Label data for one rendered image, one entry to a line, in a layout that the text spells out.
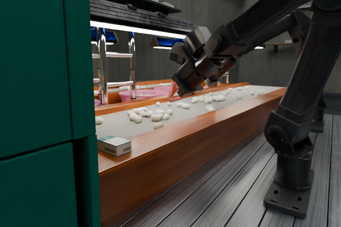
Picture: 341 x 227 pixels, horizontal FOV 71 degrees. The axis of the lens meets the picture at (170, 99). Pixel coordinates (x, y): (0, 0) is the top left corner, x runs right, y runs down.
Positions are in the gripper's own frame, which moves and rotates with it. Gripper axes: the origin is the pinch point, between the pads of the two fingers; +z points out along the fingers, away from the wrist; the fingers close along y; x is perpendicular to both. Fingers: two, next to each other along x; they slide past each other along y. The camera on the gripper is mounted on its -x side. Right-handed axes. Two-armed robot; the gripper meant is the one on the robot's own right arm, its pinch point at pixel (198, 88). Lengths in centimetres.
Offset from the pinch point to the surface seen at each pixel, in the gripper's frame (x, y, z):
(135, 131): 10.5, 44.6, -1.0
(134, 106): -6.2, 22.4, 16.7
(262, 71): -108, -709, 160
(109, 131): 6.6, 48.7, 3.5
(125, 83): -16.9, 21.3, 15.3
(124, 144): 17, 61, -15
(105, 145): 15, 63, -12
